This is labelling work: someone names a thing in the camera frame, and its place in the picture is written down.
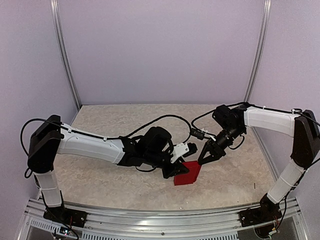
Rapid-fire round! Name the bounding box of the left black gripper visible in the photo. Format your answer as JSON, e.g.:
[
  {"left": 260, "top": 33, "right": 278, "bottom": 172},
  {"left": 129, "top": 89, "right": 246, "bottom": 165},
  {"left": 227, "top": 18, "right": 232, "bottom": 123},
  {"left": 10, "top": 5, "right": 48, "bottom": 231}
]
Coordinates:
[{"left": 144, "top": 146, "right": 190, "bottom": 179}]

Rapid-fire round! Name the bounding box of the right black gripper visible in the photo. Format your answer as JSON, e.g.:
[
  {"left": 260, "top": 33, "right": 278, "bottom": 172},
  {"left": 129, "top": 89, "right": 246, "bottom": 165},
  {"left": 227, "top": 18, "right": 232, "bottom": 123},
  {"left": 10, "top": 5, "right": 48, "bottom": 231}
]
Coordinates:
[{"left": 198, "top": 124, "right": 244, "bottom": 166}]

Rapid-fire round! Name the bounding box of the red paper box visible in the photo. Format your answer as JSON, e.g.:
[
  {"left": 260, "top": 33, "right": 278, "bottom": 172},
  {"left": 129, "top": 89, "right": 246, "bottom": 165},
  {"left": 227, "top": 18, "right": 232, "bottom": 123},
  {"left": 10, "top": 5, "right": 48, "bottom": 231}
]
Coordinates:
[{"left": 173, "top": 160, "right": 202, "bottom": 186}]

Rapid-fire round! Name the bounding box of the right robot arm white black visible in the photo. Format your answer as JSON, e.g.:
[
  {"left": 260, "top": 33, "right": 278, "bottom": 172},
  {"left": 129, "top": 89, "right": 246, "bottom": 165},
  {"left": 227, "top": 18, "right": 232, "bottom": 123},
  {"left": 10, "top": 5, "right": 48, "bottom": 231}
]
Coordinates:
[{"left": 198, "top": 102, "right": 320, "bottom": 222}]

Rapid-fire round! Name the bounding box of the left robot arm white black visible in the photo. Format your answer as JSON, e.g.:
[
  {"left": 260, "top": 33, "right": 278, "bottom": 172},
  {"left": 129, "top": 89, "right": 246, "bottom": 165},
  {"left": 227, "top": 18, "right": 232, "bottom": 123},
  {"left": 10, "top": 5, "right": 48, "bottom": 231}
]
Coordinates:
[{"left": 27, "top": 115, "right": 192, "bottom": 223}]

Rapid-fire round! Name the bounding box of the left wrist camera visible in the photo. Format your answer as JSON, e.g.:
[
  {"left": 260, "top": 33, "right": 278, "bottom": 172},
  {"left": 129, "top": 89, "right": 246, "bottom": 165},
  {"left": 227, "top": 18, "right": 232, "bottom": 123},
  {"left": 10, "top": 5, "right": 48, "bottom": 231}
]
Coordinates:
[{"left": 170, "top": 142, "right": 198, "bottom": 163}]

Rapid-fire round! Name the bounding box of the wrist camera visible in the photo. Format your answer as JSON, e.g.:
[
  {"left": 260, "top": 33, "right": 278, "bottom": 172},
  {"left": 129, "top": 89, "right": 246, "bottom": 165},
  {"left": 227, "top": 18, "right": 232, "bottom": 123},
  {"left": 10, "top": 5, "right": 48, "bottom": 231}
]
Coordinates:
[
  {"left": 170, "top": 142, "right": 198, "bottom": 163},
  {"left": 190, "top": 127, "right": 216, "bottom": 140}
]

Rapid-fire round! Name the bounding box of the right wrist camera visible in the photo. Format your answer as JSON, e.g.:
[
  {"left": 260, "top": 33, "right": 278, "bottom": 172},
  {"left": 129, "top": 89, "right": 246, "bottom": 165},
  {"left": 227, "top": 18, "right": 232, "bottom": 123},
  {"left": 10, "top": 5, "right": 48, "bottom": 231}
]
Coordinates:
[{"left": 190, "top": 127, "right": 216, "bottom": 140}]

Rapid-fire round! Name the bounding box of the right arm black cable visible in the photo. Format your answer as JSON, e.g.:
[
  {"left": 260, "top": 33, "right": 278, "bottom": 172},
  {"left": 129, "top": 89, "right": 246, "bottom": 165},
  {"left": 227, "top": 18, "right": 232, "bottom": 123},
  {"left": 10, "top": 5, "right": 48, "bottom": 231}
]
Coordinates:
[{"left": 190, "top": 101, "right": 320, "bottom": 226}]

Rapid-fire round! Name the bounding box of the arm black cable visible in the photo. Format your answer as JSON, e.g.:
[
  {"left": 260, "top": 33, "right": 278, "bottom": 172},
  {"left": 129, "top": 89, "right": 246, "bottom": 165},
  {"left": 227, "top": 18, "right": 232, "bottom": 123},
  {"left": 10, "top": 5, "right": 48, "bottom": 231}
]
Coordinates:
[
  {"left": 190, "top": 101, "right": 320, "bottom": 226},
  {"left": 20, "top": 114, "right": 192, "bottom": 180}
]

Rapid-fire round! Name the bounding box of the front aluminium rail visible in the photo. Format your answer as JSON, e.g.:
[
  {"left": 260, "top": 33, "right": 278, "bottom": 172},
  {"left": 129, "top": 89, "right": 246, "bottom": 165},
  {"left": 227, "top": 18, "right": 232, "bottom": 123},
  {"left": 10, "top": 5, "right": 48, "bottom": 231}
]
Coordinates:
[{"left": 14, "top": 198, "right": 311, "bottom": 240}]

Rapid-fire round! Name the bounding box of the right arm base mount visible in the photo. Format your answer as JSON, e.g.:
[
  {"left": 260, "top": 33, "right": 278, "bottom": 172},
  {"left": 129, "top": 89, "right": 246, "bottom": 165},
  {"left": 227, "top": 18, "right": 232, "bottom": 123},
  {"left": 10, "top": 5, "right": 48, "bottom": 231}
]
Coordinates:
[{"left": 239, "top": 207, "right": 283, "bottom": 227}]

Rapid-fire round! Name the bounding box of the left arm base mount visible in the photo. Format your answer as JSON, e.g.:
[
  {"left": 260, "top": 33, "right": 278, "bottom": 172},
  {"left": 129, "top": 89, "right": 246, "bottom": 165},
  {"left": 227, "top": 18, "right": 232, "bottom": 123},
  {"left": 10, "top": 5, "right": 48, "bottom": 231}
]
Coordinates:
[{"left": 43, "top": 208, "right": 88, "bottom": 228}]

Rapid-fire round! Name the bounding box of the right aluminium frame post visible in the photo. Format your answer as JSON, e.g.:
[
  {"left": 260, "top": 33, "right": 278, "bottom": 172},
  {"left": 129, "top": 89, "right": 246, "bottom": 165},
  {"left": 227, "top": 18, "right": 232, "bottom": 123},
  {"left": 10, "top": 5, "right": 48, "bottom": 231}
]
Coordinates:
[{"left": 243, "top": 0, "right": 272, "bottom": 102}]

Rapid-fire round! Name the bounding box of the aluminium frame post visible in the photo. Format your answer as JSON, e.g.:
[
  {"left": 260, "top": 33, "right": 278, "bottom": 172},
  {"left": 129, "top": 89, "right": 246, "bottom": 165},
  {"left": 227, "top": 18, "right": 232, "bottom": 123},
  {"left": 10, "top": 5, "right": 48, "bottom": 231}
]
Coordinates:
[
  {"left": 50, "top": 0, "right": 82, "bottom": 111},
  {"left": 243, "top": 0, "right": 272, "bottom": 102}
]

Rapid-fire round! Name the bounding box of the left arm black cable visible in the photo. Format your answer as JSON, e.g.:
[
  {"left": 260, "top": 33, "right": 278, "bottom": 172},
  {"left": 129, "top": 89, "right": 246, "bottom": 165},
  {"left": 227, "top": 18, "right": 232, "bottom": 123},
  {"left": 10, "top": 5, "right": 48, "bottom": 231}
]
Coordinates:
[{"left": 20, "top": 114, "right": 192, "bottom": 180}]

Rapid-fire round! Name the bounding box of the left aluminium frame post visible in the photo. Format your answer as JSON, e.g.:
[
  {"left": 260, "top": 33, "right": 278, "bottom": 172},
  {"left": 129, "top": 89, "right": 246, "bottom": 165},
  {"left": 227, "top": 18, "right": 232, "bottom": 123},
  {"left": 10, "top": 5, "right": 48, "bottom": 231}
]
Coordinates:
[{"left": 50, "top": 0, "right": 82, "bottom": 111}]

